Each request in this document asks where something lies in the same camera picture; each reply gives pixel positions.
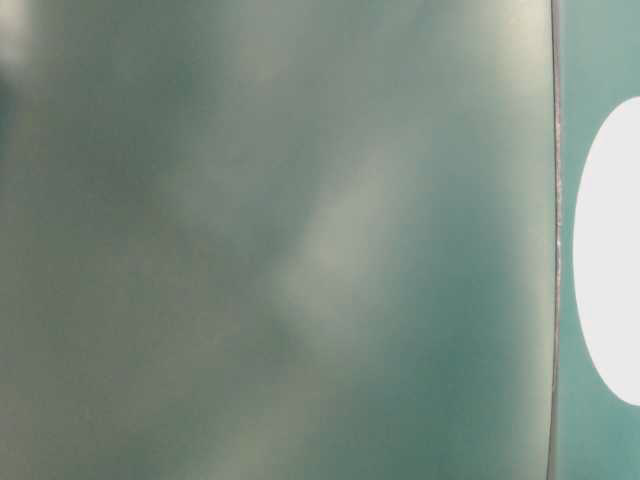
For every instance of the white round bowl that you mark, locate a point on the white round bowl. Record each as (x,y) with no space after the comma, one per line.
(605,251)

